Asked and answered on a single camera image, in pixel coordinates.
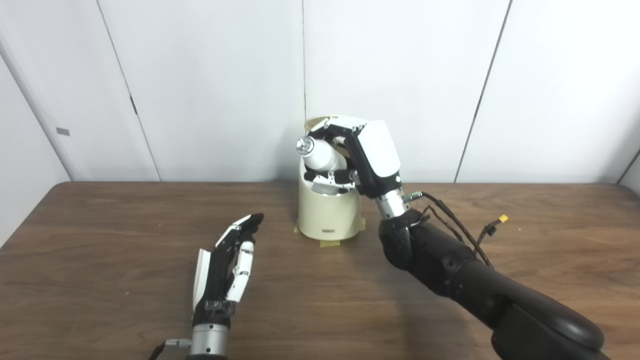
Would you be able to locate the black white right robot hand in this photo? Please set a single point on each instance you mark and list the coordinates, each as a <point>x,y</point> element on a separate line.
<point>377,150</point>

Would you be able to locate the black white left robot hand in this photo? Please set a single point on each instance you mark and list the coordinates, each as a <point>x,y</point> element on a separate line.
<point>217,280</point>

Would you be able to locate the small white plastic bottle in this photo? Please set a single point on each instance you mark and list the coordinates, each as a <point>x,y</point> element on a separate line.
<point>322,156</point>

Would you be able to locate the cream round bin lid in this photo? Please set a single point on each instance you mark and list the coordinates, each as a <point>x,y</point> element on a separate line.
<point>314,123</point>

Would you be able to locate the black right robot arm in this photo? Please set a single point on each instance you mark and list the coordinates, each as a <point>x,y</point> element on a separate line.
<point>475,280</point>

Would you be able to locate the cream-colored bin body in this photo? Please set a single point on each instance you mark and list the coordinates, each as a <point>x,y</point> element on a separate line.
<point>330,215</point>

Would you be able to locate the black wall panel hinge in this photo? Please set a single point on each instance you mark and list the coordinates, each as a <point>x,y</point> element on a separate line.
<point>133,105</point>

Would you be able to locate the gray wall label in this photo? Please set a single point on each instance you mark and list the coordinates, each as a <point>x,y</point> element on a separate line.
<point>62,131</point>

